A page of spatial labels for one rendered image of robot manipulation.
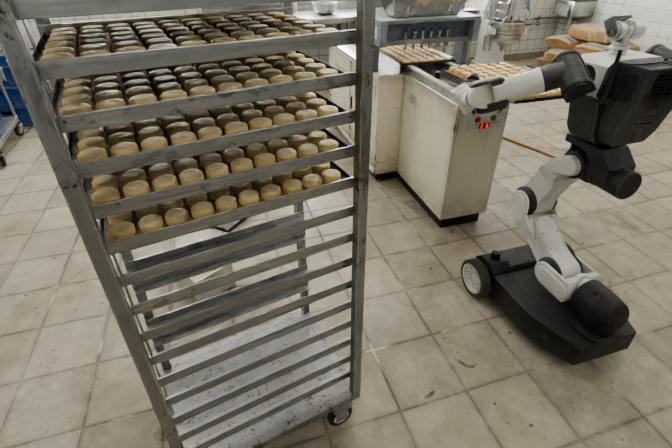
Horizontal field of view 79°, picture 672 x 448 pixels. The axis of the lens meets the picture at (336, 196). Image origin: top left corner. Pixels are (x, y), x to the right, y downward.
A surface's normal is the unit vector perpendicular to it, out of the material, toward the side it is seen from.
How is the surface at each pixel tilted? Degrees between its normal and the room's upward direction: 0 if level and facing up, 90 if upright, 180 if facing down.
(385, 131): 90
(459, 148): 90
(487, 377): 0
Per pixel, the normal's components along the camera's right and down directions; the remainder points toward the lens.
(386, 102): 0.28, 0.50
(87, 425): 0.00, -0.85
